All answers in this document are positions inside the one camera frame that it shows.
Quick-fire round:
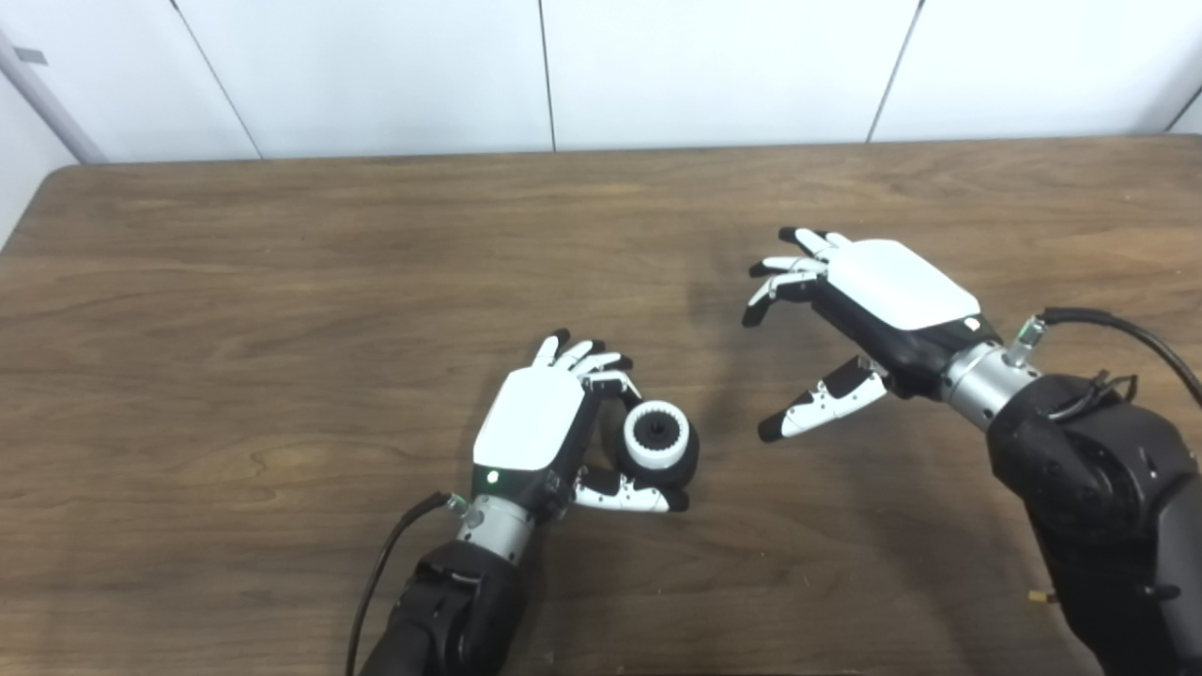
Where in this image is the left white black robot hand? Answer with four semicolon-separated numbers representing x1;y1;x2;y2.
470;329;691;522

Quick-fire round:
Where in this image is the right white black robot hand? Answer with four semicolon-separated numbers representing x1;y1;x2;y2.
742;226;1004;444

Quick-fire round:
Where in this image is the white ring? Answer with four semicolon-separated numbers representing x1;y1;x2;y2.
624;400;691;470

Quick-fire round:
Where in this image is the round black part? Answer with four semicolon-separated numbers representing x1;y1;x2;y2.
615;404;701;489

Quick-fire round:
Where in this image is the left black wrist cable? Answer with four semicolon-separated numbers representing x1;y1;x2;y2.
346;491;470;676

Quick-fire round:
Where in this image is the grey wall corner trim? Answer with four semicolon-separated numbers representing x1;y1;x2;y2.
0;23;109;165

